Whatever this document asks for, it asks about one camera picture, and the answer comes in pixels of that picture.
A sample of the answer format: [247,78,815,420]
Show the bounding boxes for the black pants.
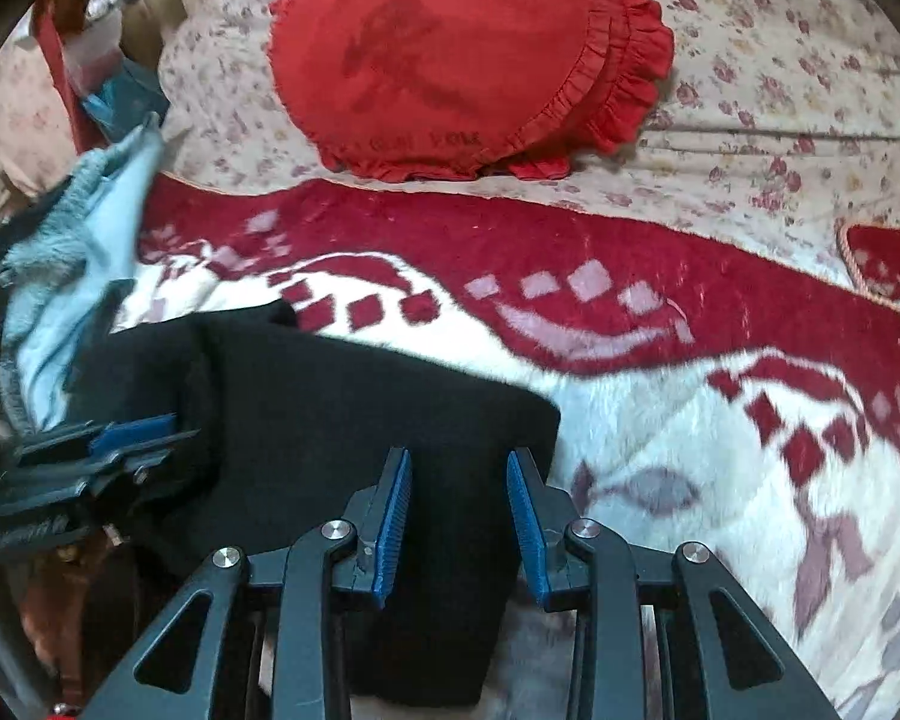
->
[66,301,560,709]

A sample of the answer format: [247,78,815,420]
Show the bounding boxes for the light blue fleece jacket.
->
[0,114,164,434]

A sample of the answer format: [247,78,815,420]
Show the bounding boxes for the red and white blanket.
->
[123,176,900,718]

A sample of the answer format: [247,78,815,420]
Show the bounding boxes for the teal plastic bag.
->
[80,59,170,143]

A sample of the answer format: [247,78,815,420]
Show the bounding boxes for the red hanging cloth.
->
[30,0,105,154]

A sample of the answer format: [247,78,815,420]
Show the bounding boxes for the red heart-shaped pillow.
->
[269,0,674,182]

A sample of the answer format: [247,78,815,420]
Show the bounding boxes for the floral beige quilt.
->
[157,0,900,295]

